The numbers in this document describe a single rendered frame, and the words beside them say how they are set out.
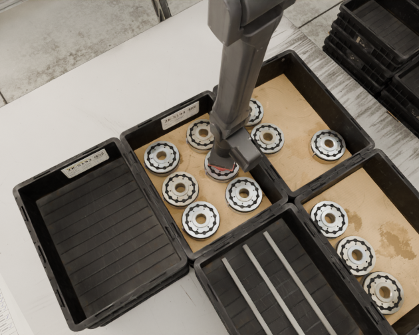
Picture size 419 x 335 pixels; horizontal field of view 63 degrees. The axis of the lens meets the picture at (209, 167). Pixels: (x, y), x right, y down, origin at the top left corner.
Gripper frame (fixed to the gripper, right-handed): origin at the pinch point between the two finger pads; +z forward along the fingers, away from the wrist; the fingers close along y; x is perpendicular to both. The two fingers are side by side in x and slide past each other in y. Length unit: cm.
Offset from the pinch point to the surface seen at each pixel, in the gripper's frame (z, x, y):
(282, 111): 4.6, -14.5, 23.8
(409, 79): 50, -78, 88
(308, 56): 18, -22, 60
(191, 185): 1.5, 6.7, -8.8
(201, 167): 4.5, 5.7, -1.9
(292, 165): 4.1, -20.6, 5.8
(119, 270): 4.2, 19.0, -35.6
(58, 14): 93, 135, 113
